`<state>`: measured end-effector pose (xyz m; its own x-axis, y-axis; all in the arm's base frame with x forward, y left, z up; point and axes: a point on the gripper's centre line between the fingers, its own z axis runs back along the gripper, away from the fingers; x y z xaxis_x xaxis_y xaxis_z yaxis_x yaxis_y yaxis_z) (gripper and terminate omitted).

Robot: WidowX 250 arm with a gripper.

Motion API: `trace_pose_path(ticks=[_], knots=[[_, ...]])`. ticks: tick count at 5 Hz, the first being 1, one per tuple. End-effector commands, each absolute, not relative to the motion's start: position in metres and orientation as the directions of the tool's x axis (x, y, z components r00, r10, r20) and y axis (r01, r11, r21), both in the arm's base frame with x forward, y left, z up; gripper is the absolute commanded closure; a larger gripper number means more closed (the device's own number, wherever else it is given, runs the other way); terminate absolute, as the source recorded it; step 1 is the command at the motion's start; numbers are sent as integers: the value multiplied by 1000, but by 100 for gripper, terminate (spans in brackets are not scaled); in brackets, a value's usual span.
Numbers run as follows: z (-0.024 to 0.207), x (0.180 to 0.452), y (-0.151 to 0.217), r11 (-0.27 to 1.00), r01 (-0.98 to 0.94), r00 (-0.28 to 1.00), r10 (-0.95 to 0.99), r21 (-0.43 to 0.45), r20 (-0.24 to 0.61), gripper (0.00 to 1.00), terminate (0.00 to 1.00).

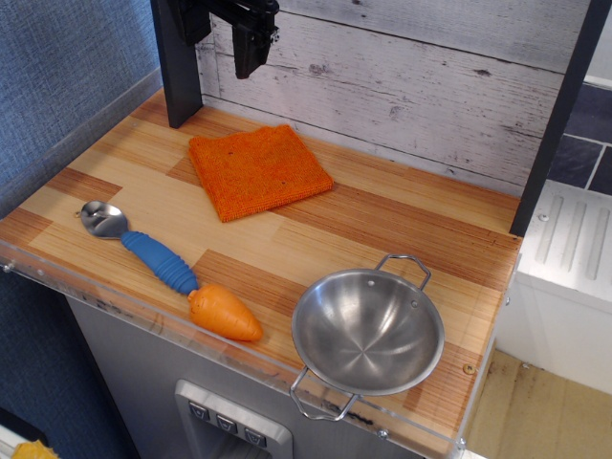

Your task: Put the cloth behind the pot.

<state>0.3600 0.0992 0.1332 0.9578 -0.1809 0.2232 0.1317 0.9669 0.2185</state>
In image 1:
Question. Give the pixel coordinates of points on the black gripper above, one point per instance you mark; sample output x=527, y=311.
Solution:
x=251, y=42

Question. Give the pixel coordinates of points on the orange towel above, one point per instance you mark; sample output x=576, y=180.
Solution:
x=247, y=173

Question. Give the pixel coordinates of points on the orange plastic toy carrot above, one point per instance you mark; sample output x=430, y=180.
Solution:
x=215, y=308

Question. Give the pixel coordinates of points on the silver dispenser panel with buttons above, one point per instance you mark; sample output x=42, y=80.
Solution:
x=217, y=427

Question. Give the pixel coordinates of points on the white ribbed side cabinet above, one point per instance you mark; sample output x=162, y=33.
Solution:
x=557, y=314

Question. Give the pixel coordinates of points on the yellow object at corner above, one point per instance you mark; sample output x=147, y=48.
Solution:
x=33, y=450

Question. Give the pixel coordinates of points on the dark left vertical post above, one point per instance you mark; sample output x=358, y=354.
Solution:
x=179, y=67

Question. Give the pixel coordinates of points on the dark vertical post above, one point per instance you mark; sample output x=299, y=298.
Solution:
x=179, y=67
x=588, y=39

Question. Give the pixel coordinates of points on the spoon with blue handle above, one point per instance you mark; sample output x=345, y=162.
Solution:
x=106, y=221

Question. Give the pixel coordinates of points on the steel colander bowl with handles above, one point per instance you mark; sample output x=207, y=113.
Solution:
x=366, y=332

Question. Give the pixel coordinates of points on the dark right vertical post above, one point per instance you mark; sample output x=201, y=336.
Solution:
x=588, y=39

